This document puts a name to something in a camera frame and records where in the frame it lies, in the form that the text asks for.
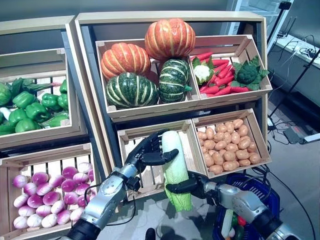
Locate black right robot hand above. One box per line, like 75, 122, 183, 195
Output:
165, 171, 209, 199

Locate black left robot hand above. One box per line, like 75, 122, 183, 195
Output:
124, 128, 180, 175

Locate pale green napa cabbage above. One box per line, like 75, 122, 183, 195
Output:
159, 129, 193, 213
221, 208, 235, 238

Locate blue plastic shopping basket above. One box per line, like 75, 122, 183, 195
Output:
212, 172, 281, 240

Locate wooden slat crate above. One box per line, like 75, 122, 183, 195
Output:
0, 142, 94, 240
192, 108, 272, 179
116, 119, 208, 201
188, 34, 273, 101
0, 47, 73, 141
95, 38, 201, 120

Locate wide green striped pumpkin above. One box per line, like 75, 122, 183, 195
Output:
105, 72, 160, 110

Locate green striped pumpkin with stem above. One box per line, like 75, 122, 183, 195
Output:
158, 58, 193, 104

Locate white cauliflower with leaves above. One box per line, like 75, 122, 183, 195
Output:
191, 56, 215, 86

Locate large orange striped pumpkin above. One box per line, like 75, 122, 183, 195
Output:
144, 17, 196, 61

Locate black power adapter box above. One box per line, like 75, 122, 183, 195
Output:
283, 126, 307, 145

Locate dark green broccoli head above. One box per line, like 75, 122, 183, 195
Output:
231, 55, 270, 91

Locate white power strip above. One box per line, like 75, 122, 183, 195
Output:
303, 133, 320, 143

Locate wooden display shelf dark panels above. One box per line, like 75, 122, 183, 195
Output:
0, 15, 101, 156
74, 11, 273, 201

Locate dark leafy greens bunch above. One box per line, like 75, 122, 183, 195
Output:
11, 77, 61, 95

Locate white radish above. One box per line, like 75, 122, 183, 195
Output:
0, 107, 12, 120

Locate grey side counter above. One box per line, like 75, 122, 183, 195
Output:
267, 34, 320, 111

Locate black router with antennas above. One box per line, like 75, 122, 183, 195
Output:
278, 16, 298, 38

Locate black tripod stand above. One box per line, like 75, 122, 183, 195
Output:
266, 1, 292, 46

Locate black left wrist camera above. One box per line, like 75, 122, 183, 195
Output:
125, 176, 143, 193

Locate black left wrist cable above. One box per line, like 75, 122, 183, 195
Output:
84, 183, 138, 226

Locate black floor cable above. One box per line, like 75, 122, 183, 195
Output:
251, 166, 315, 240

